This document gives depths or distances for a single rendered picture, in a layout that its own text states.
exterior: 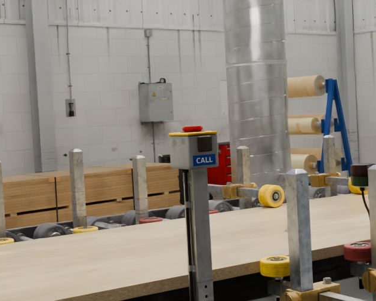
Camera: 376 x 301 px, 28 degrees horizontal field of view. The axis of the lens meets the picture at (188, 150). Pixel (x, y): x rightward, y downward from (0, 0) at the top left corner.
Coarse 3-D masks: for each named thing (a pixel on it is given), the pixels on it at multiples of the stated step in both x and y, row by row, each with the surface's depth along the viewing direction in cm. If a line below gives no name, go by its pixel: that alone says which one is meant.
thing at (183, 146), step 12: (180, 132) 146; (192, 132) 144; (204, 132) 143; (216, 132) 145; (180, 144) 143; (192, 144) 142; (216, 144) 145; (180, 156) 144; (192, 156) 142; (216, 156) 145; (180, 168) 144; (192, 168) 142
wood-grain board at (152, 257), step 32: (160, 224) 243; (224, 224) 236; (256, 224) 232; (320, 224) 225; (352, 224) 222; (0, 256) 200; (32, 256) 198; (64, 256) 195; (96, 256) 193; (128, 256) 191; (160, 256) 188; (224, 256) 184; (256, 256) 182; (320, 256) 188; (0, 288) 162; (32, 288) 160; (64, 288) 158; (96, 288) 157; (128, 288) 158; (160, 288) 162
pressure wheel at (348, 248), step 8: (344, 248) 186; (352, 248) 183; (360, 248) 183; (368, 248) 183; (344, 256) 186; (352, 256) 184; (360, 256) 183; (368, 256) 183; (360, 264) 185; (360, 280) 186; (360, 288) 187
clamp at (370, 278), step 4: (368, 268) 176; (372, 268) 175; (364, 272) 174; (368, 272) 173; (372, 272) 172; (364, 276) 174; (368, 276) 173; (372, 276) 172; (364, 280) 174; (368, 280) 173; (372, 280) 172; (364, 284) 174; (368, 284) 173; (372, 284) 172; (368, 288) 173; (372, 288) 172; (372, 292) 173
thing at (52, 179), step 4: (128, 168) 833; (128, 172) 831; (132, 172) 835; (48, 176) 781; (56, 176) 777; (132, 176) 835; (52, 180) 770; (56, 180) 773; (132, 180) 835; (132, 184) 835; (56, 188) 773; (132, 188) 835; (56, 192) 773; (56, 196) 773; (56, 200) 773; (56, 204) 773; (56, 208) 773; (56, 212) 773
